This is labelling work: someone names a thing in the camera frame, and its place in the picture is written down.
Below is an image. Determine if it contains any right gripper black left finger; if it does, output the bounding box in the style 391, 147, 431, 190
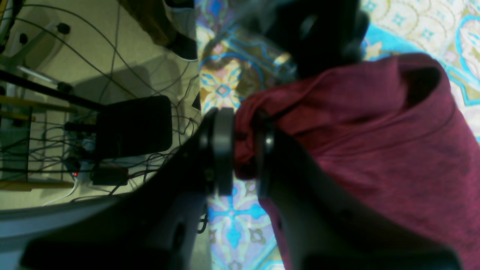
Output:
21, 108, 235, 270

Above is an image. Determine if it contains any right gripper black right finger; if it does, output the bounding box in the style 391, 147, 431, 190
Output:
255, 112, 461, 270

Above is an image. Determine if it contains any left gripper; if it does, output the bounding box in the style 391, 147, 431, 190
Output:
240, 0, 370, 77

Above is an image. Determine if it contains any patterned tablecloth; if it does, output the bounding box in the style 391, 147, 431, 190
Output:
199, 0, 479, 270

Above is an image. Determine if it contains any tangle of black cables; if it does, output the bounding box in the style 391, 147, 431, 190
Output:
0, 0, 203, 199

